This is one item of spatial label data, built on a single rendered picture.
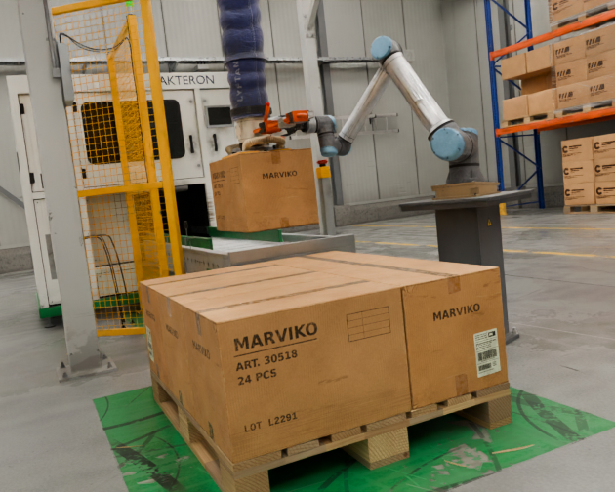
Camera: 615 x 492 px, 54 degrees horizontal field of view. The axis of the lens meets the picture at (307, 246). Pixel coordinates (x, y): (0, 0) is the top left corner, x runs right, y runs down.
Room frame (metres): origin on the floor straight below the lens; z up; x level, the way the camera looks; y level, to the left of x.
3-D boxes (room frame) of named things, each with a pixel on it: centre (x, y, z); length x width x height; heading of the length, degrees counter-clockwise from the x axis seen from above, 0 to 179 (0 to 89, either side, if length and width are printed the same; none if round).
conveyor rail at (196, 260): (4.01, 0.85, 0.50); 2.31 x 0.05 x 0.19; 25
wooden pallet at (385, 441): (2.36, 0.06, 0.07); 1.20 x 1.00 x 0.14; 25
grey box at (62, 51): (3.38, 1.21, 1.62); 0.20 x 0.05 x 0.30; 25
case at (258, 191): (3.42, 0.22, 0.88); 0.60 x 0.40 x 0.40; 23
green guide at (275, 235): (4.58, 0.46, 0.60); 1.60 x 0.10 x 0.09; 25
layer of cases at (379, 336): (2.36, 0.06, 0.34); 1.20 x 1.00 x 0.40; 25
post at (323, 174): (3.82, -0.15, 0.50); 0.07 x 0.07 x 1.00; 25
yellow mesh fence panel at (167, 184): (3.70, 1.14, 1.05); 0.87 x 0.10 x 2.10; 77
